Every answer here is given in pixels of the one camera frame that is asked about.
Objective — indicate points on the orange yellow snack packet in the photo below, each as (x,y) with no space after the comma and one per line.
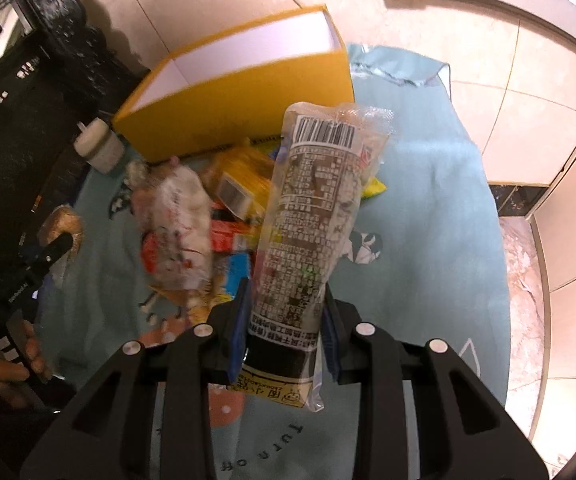
(205,302)

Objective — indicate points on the person's left hand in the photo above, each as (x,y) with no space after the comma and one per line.
(5,375)

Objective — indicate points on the teal printed cloth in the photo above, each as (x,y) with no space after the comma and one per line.
(418,210)

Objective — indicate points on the white lidded cup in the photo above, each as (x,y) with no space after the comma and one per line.
(100,147)

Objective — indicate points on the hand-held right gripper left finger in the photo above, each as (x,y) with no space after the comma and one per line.
(240,330)

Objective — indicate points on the blue snack packet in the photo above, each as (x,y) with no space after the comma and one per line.
(235,267)

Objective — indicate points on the yellow green snack packet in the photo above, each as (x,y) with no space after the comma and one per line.
(374,189)

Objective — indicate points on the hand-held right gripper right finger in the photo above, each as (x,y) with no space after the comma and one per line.
(332,345)

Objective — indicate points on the dark carved wooden furniture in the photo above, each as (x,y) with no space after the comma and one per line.
(17,135)

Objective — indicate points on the orange red snack packet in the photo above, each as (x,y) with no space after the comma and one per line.
(225,235)

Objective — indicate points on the clear barcode snack packet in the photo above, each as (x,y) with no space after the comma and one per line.
(313,210)

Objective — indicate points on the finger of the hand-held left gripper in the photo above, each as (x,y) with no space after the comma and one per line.
(50,252)

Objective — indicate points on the tan snack packet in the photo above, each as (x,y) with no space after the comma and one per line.
(60,220)

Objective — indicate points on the yellow cardboard box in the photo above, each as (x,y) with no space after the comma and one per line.
(227,105)

